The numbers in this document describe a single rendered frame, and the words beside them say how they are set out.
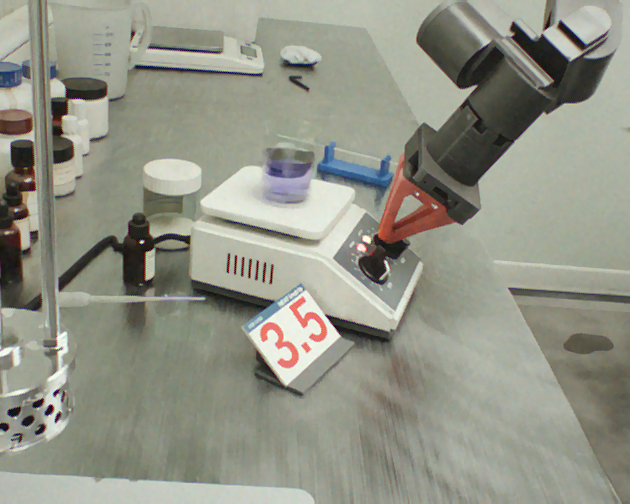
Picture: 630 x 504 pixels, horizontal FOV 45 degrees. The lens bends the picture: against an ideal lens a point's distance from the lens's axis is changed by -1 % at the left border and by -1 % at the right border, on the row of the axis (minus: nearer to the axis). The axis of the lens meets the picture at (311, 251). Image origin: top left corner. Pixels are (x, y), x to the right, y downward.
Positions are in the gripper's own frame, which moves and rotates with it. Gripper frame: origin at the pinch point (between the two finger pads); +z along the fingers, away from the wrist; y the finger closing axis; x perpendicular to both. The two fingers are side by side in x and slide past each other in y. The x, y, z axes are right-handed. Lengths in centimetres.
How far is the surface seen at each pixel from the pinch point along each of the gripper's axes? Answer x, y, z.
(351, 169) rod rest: 0.1, -29.8, 10.3
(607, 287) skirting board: 116, -147, 46
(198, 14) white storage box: -32, -101, 32
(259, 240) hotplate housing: -10.4, 6.4, 4.8
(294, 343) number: -4.3, 14.8, 6.0
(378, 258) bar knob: -0.8, 5.6, 0.0
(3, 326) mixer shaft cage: -23.1, 39.6, -5.3
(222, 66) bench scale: -22, -75, 28
